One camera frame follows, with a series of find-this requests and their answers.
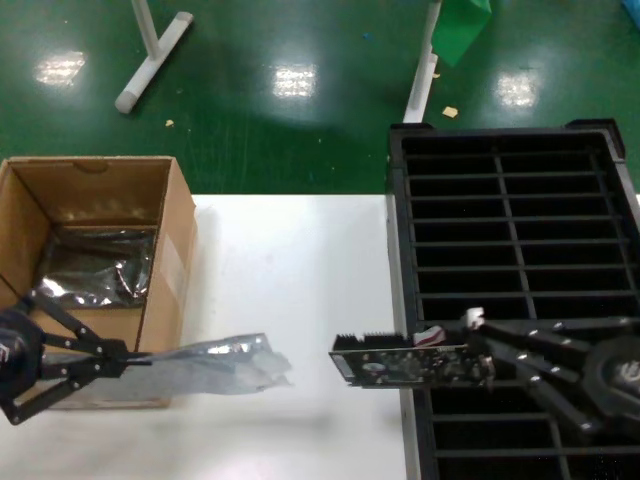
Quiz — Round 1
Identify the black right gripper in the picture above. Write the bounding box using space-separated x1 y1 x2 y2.
474 317 640 434

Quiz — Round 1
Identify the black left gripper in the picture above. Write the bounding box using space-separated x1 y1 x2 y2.
0 292 153 426

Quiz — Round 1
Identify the translucent grey antistatic bag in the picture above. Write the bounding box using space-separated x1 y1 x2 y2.
119 332 294 401

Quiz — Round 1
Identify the black graphics card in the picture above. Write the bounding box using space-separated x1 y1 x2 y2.
328 307 496 390

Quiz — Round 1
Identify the open brown cardboard box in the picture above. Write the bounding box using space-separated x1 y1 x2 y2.
0 155 197 410

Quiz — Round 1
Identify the black slotted plastic container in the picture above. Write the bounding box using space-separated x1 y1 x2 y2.
387 118 640 480

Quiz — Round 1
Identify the silver antistatic bag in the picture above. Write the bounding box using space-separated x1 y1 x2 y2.
34 227 159 309

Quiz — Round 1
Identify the white metal table leg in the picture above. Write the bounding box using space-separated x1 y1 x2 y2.
402 0 444 124
113 0 195 116

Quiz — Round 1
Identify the green tablecloth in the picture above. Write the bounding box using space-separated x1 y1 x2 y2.
430 0 494 68

